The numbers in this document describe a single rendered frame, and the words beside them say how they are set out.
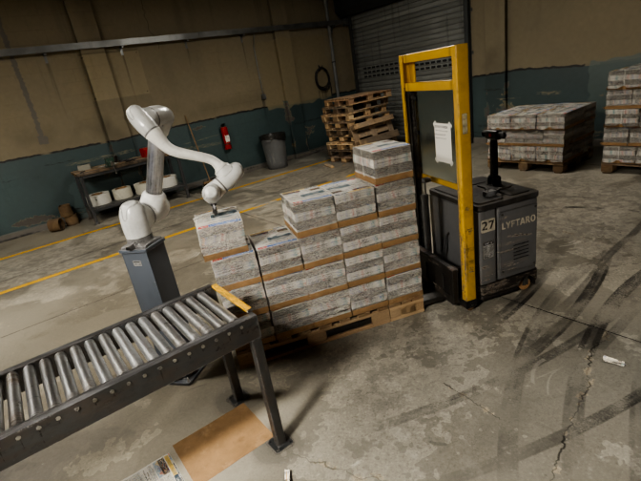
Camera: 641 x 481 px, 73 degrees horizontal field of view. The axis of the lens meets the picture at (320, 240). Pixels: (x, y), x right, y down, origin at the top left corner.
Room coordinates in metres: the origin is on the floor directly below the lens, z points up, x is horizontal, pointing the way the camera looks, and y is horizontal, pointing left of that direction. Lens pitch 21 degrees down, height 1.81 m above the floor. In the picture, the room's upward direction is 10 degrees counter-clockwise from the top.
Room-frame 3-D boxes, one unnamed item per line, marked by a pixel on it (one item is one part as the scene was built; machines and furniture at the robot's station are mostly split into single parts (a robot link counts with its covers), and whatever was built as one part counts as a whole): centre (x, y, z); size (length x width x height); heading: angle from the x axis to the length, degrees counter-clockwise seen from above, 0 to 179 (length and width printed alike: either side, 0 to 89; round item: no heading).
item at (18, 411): (1.50, 1.34, 0.77); 0.47 x 0.05 x 0.05; 34
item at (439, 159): (3.15, -0.96, 1.27); 0.57 x 0.01 x 0.65; 14
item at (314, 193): (2.91, 0.05, 1.06); 0.37 x 0.29 x 0.01; 14
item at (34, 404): (1.54, 1.29, 0.77); 0.47 x 0.05 x 0.05; 34
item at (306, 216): (2.90, 0.05, 0.95); 0.38 x 0.29 x 0.23; 14
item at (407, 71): (3.46, -0.86, 0.97); 0.09 x 0.09 x 1.75; 14
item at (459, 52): (2.82, -1.02, 0.97); 0.09 x 0.09 x 1.75; 14
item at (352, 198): (2.97, -0.23, 0.95); 0.38 x 0.29 x 0.23; 13
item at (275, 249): (2.86, 0.19, 0.42); 1.17 x 0.39 x 0.83; 104
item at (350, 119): (9.55, -1.23, 0.65); 1.33 x 0.94 x 1.30; 128
